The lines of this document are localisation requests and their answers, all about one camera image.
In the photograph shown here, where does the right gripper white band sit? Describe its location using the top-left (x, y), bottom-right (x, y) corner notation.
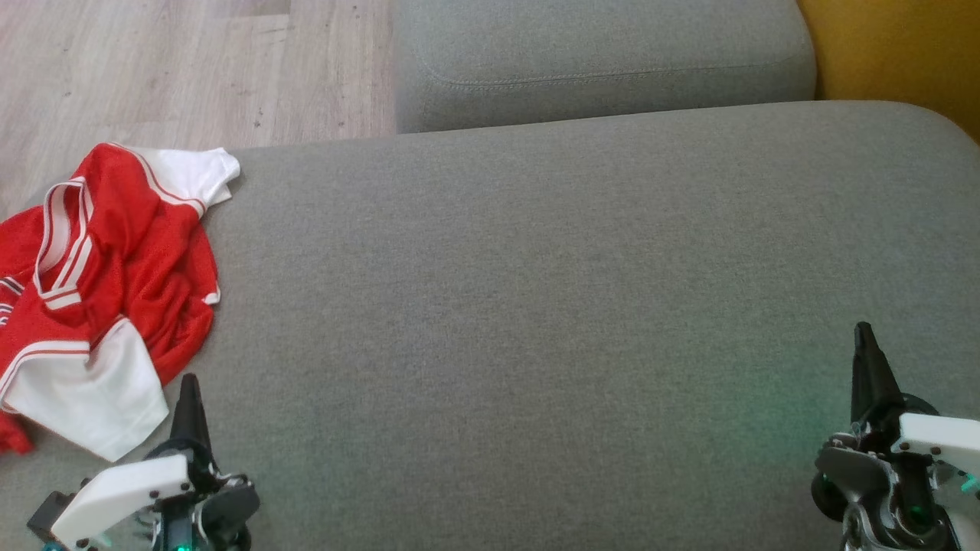
top-left (812, 322), bottom-right (980, 551)

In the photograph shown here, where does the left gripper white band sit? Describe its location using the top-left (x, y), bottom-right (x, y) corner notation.
top-left (50, 373), bottom-right (261, 551)

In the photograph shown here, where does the red and white jersey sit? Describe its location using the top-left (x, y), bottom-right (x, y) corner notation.
top-left (0, 142), bottom-right (242, 463)

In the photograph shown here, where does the wide yellow sofa backrest cushion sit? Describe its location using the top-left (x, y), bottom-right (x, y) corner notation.
top-left (796, 0), bottom-right (980, 144)

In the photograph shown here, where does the large grey sofa seat cushion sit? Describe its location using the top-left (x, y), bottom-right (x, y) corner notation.
top-left (0, 99), bottom-right (980, 551)

